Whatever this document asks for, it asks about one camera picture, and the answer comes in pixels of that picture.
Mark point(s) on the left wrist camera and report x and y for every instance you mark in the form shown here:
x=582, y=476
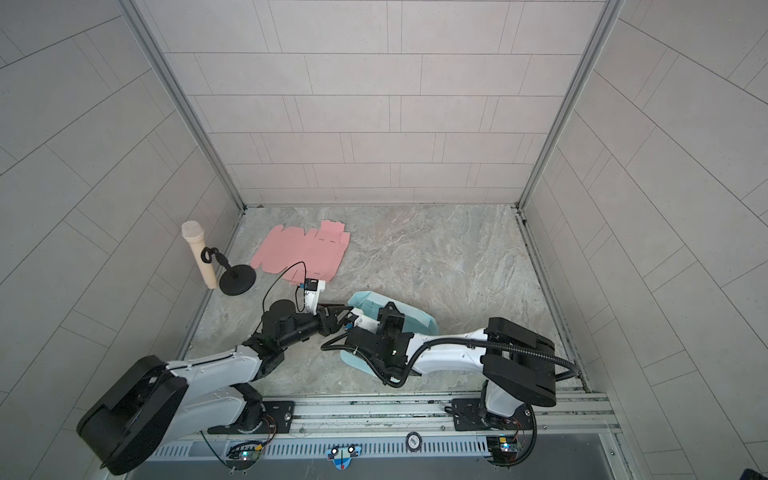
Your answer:
x=312, y=290

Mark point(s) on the blue sticker with eyes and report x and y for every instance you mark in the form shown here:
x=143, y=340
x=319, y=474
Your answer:
x=342, y=455

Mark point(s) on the right green circuit board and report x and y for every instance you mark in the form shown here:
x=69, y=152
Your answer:
x=503, y=450

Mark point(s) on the green circuit board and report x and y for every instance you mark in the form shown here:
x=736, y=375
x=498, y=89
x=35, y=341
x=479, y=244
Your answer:
x=503, y=450
x=249, y=452

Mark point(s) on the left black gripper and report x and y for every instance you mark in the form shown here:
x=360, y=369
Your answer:
x=324, y=319

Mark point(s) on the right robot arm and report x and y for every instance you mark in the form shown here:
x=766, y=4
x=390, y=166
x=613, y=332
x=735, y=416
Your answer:
x=519, y=365

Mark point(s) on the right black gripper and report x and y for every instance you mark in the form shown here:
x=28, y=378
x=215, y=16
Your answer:
x=386, y=316

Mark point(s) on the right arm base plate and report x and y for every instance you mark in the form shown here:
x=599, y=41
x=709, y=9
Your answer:
x=469, y=414

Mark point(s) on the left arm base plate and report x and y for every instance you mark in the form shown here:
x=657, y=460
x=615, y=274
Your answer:
x=270, y=417

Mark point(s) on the round black white badge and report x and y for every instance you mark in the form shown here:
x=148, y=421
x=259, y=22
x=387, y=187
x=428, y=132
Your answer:
x=413, y=442

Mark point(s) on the light blue paper box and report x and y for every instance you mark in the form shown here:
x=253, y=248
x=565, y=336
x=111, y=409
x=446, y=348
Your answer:
x=366, y=305

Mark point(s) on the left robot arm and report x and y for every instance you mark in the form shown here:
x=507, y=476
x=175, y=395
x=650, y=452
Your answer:
x=156, y=402

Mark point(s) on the left green circuit board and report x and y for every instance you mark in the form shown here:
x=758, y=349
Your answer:
x=249, y=452

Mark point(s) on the aluminium mounting rail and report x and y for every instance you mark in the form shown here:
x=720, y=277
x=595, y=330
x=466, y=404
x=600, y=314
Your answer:
x=577, y=412

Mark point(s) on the black round microphone stand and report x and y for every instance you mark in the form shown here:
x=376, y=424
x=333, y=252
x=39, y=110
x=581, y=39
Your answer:
x=235, y=280

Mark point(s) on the pink flat paper box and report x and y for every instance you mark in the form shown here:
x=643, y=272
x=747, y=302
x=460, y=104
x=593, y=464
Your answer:
x=319, y=252

